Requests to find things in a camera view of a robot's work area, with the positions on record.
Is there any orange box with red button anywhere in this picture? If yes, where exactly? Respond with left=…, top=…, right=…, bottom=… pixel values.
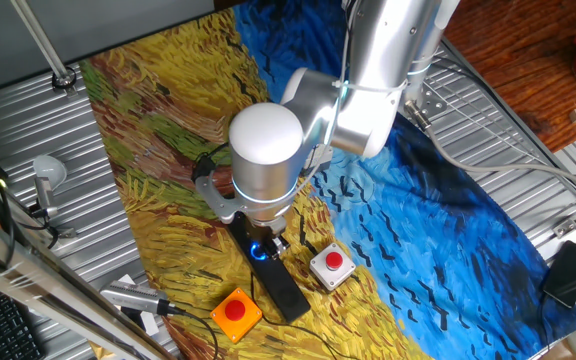
left=209, top=287, right=264, bottom=344

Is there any metal pole with base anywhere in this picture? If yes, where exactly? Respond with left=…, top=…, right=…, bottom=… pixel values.
left=10, top=0, right=79, bottom=97

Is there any black speaker bar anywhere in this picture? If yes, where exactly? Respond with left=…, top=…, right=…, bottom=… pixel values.
left=227, top=212, right=313, bottom=324

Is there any silver finned camera device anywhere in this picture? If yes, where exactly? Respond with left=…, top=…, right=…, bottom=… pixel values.
left=99, top=280, right=172, bottom=316

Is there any aluminium frame bar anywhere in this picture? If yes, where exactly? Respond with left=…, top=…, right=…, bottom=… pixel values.
left=0, top=202, right=177, bottom=360

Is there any black speaker cable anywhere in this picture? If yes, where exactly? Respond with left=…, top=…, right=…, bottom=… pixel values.
left=249, top=269, right=359, bottom=360

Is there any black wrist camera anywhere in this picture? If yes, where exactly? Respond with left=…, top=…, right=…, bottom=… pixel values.
left=191, top=155, right=218, bottom=182

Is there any black smartphone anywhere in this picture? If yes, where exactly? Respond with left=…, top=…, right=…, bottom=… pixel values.
left=541, top=240, right=576, bottom=310

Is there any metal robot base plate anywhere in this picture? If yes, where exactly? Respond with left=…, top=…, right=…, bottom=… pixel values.
left=402, top=82, right=449, bottom=121

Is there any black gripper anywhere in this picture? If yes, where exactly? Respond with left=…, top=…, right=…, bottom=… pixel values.
left=250, top=217, right=290, bottom=262

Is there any painted wheat field tablecloth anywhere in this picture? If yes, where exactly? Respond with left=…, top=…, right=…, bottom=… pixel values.
left=78, top=0, right=576, bottom=360

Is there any grey camera bracket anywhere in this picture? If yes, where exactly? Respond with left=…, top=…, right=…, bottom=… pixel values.
left=194, top=172, right=249, bottom=225

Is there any grey box with red button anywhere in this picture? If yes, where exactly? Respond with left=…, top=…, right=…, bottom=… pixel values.
left=305, top=144, right=334, bottom=174
left=309, top=243, right=357, bottom=292

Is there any black device cable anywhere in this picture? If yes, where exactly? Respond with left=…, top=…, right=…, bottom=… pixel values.
left=160, top=302, right=220, bottom=360

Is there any thick grey robot cable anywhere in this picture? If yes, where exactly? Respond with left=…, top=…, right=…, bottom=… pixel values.
left=403, top=99, right=576, bottom=201

